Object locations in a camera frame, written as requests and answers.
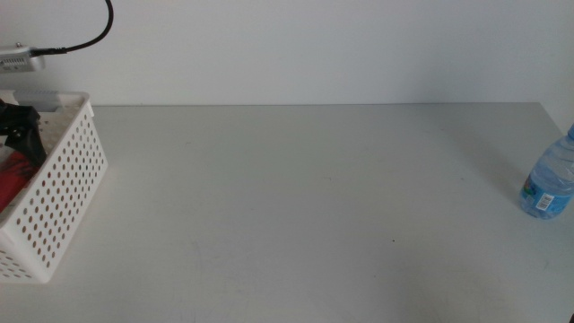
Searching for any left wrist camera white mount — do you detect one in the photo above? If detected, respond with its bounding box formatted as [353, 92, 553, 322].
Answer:
[0, 42, 47, 74]

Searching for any clear water bottle blue cap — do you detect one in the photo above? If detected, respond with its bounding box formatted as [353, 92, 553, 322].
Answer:
[518, 123, 574, 221]

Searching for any white perforated plastic basket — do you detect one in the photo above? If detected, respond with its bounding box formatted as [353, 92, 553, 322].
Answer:
[0, 89, 109, 284]

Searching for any red soda can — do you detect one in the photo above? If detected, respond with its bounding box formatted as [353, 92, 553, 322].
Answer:
[0, 150, 40, 213]

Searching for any braided black left camera cable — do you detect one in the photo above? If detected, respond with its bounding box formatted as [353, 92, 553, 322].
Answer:
[30, 0, 115, 57]

